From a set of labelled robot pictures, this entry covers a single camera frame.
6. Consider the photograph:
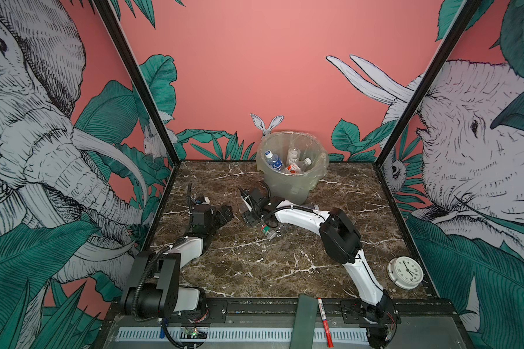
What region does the green label clear bottle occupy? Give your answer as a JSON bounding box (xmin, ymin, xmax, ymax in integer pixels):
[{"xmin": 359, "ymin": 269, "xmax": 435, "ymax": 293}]
[{"xmin": 261, "ymin": 225, "xmax": 277, "ymax": 240}]

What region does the blue label crushed bottle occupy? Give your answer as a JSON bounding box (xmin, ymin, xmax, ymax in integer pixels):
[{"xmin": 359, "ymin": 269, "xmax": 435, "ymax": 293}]
[{"xmin": 264, "ymin": 150, "xmax": 283, "ymax": 172}]

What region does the red white label water bottle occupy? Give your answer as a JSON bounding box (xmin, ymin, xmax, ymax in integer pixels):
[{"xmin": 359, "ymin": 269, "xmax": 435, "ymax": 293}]
[{"xmin": 286, "ymin": 158, "xmax": 312, "ymax": 175}]

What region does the yellow white label bottle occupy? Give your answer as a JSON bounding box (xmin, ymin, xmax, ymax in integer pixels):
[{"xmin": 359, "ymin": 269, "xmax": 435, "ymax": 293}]
[{"xmin": 287, "ymin": 148, "xmax": 301, "ymax": 165}]

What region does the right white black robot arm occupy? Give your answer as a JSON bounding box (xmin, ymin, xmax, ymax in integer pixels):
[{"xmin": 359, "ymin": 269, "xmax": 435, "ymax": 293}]
[{"xmin": 240, "ymin": 188, "xmax": 398, "ymax": 324}]

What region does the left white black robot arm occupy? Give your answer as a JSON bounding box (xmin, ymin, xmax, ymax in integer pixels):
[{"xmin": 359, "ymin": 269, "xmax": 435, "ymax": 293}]
[{"xmin": 119, "ymin": 203, "xmax": 234, "ymax": 323}]

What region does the translucent green bin liner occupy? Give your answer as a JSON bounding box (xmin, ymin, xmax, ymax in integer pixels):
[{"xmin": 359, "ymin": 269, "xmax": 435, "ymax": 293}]
[{"xmin": 255, "ymin": 130, "xmax": 330, "ymax": 193}]

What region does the grey mesh waste bin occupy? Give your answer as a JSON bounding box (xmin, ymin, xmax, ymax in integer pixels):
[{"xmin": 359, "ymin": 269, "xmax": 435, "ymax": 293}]
[{"xmin": 257, "ymin": 131, "xmax": 328, "ymax": 206}]

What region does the green tape strip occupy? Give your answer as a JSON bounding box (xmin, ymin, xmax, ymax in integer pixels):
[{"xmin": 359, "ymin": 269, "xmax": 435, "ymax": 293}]
[{"xmin": 290, "ymin": 294, "xmax": 318, "ymax": 349}]

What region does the red marker pen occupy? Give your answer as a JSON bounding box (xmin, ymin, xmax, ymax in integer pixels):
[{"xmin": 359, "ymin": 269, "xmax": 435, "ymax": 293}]
[{"xmin": 317, "ymin": 298, "xmax": 334, "ymax": 348}]

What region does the white round clock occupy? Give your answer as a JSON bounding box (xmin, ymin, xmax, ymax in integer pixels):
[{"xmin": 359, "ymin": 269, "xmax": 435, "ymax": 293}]
[{"xmin": 387, "ymin": 256, "xmax": 424, "ymax": 290}]

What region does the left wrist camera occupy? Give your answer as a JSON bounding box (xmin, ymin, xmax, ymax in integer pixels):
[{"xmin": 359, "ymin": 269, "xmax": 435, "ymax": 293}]
[{"xmin": 194, "ymin": 196, "xmax": 210, "ymax": 206}]

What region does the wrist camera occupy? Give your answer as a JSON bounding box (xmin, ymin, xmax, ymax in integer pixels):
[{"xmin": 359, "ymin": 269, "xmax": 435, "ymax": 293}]
[
  {"xmin": 194, "ymin": 196, "xmax": 210, "ymax": 206},
  {"xmin": 240, "ymin": 194, "xmax": 253, "ymax": 214}
]

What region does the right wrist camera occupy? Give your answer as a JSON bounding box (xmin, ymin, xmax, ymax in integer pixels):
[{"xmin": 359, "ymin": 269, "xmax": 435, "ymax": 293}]
[{"xmin": 240, "ymin": 194, "xmax": 253, "ymax": 214}]

